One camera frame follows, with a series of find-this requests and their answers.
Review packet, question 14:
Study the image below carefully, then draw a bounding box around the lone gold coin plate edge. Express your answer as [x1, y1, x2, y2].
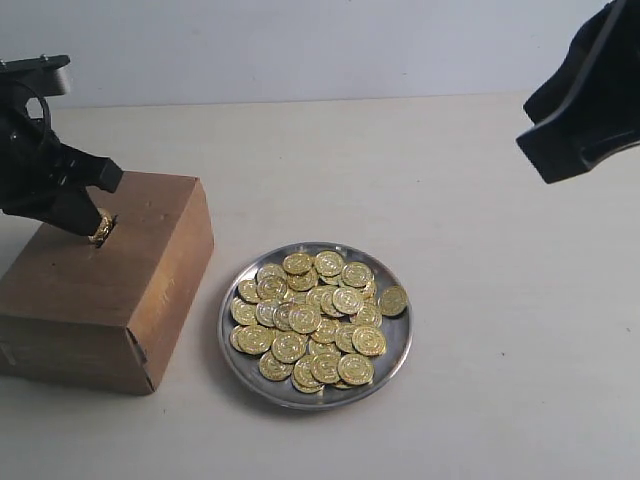
[378, 285, 408, 317]

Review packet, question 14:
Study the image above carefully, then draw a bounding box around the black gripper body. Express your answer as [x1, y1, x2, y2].
[1, 54, 70, 211]

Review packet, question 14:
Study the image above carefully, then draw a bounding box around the round silver metal plate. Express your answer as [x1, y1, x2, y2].
[217, 242, 412, 411]

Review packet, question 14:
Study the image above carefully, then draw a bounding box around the gold coin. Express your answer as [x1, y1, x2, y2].
[341, 261, 374, 288]
[310, 353, 341, 384]
[237, 325, 275, 355]
[314, 250, 344, 277]
[282, 252, 313, 275]
[352, 326, 387, 357]
[88, 208, 116, 247]
[338, 354, 375, 386]

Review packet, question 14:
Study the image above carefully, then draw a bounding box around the gold coin top back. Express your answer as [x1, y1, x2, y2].
[314, 250, 344, 277]

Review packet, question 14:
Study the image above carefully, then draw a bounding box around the brown cardboard coin box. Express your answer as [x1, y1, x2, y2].
[1, 171, 214, 395]

